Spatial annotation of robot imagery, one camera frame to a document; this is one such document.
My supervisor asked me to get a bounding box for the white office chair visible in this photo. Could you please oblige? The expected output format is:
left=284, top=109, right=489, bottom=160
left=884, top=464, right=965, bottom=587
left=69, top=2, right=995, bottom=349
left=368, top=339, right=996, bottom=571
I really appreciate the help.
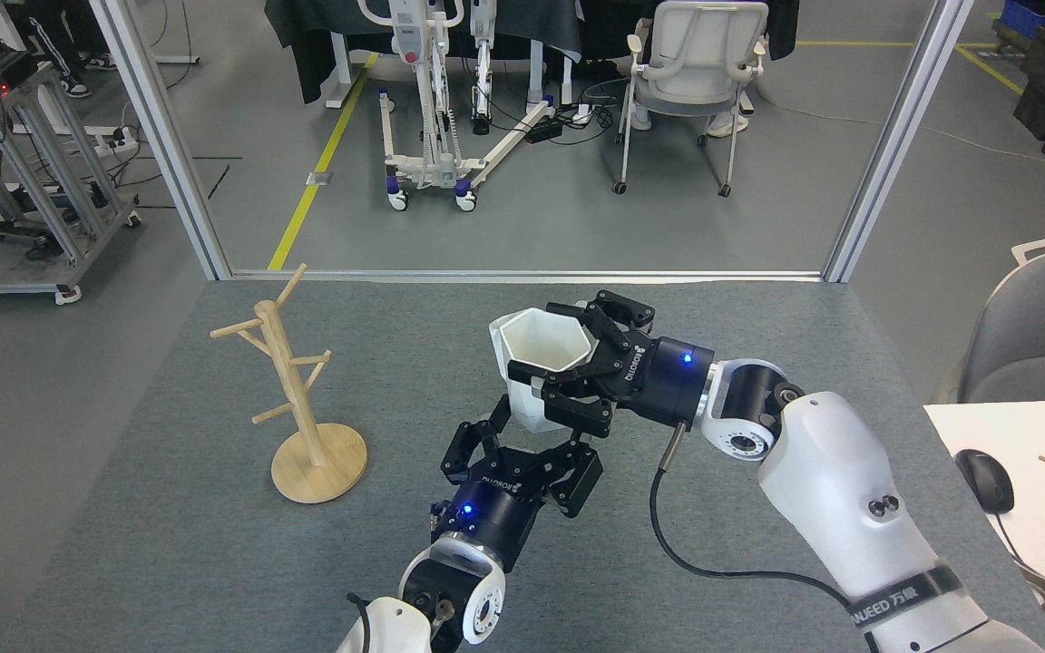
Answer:
left=613, top=0, right=770, bottom=199

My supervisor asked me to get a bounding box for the white wheeled stand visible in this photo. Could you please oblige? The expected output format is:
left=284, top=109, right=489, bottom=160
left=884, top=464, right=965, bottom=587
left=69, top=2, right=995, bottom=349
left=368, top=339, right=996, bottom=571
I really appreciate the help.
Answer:
left=357, top=0, right=558, bottom=214

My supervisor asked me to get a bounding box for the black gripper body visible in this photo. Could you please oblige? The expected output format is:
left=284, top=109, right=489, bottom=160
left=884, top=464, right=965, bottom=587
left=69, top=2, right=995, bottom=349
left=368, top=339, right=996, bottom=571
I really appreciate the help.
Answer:
left=429, top=465, right=552, bottom=573
left=611, top=334, right=717, bottom=428

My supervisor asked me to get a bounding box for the black computer mouse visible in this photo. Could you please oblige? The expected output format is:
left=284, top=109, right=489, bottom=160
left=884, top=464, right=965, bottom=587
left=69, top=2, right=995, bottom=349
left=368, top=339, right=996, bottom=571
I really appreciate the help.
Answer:
left=954, top=448, right=1016, bottom=516

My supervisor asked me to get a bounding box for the grey upholstered chair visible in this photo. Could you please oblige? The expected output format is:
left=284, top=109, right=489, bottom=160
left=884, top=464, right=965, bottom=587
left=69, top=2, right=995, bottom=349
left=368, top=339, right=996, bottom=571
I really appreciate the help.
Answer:
left=935, top=172, right=1045, bottom=404

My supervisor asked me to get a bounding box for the silver aluminium post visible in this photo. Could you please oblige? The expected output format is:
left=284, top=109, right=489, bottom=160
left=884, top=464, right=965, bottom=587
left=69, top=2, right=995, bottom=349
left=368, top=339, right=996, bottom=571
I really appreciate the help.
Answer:
left=822, top=0, right=977, bottom=284
left=89, top=0, right=233, bottom=282

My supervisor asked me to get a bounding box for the wooden cup rack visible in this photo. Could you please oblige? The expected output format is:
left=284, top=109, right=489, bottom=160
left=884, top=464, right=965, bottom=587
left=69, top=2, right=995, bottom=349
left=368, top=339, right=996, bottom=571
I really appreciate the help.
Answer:
left=210, top=264, right=368, bottom=505

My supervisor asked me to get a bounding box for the white hexagonal cup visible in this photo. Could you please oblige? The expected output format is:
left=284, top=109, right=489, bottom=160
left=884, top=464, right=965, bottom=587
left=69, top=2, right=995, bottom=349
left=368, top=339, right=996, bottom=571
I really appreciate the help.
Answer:
left=489, top=308, right=596, bottom=434

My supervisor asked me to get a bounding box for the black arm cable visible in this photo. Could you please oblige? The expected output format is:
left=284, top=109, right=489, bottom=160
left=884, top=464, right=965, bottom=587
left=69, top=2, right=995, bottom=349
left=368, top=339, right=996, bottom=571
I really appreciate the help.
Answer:
left=649, top=424, right=855, bottom=610

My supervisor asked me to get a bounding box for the dark table cloth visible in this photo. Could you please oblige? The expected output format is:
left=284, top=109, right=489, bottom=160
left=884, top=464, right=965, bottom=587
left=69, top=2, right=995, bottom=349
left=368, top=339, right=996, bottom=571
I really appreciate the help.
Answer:
left=264, top=0, right=582, bottom=105

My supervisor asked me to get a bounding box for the blue plastic bin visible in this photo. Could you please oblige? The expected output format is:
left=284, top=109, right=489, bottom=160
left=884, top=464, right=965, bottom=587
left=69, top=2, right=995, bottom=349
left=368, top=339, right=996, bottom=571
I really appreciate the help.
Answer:
left=1001, top=0, right=1045, bottom=42

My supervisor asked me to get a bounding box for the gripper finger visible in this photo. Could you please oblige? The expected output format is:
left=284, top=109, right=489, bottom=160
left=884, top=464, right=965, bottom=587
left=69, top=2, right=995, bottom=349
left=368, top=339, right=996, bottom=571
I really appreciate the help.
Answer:
left=522, top=435, right=605, bottom=520
left=441, top=395, right=514, bottom=486
left=545, top=290, right=661, bottom=362
left=509, top=356, right=621, bottom=439

